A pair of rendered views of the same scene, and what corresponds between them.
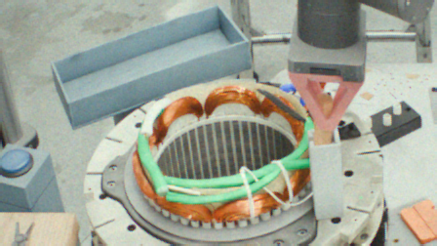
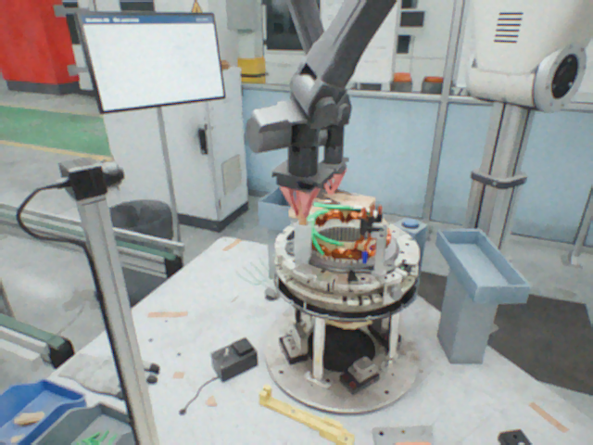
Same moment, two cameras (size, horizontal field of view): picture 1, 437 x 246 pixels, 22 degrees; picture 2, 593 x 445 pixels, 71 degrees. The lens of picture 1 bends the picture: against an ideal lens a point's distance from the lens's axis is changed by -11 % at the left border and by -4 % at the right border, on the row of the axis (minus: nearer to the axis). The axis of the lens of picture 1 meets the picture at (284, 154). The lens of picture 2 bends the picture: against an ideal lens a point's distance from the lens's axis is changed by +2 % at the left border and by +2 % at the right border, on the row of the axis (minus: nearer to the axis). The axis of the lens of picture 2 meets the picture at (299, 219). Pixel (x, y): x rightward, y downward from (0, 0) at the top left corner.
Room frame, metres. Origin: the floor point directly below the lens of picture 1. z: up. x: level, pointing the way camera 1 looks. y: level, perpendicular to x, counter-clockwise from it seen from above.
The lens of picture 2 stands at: (1.11, -0.74, 1.56)
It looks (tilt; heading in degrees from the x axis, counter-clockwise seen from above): 26 degrees down; 109
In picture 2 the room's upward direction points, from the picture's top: straight up
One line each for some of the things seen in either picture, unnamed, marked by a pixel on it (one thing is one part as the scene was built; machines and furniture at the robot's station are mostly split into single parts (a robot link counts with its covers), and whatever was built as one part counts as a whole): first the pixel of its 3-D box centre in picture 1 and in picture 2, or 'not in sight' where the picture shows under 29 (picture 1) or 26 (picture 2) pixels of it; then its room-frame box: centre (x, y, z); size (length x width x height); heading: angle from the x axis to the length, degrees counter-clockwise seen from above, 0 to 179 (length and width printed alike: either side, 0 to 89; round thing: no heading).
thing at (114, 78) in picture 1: (156, 137); (468, 304); (1.23, 0.16, 0.92); 0.25 x 0.11 x 0.28; 110
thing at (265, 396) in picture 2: not in sight; (305, 415); (0.92, -0.16, 0.80); 0.22 x 0.04 x 0.03; 169
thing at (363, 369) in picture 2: not in sight; (362, 368); (1.02, -0.03, 0.83); 0.05 x 0.04 x 0.02; 52
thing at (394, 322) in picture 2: not in sight; (393, 328); (1.07, 0.04, 0.91); 0.02 x 0.02 x 0.21
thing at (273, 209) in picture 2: not in sight; (287, 235); (0.69, 0.36, 0.92); 0.17 x 0.11 x 0.28; 84
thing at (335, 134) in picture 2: not in sight; (332, 134); (0.83, 0.37, 1.26); 0.07 x 0.06 x 0.07; 49
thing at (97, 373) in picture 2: not in sight; (110, 369); (0.44, -0.19, 0.79); 0.24 x 0.12 x 0.02; 176
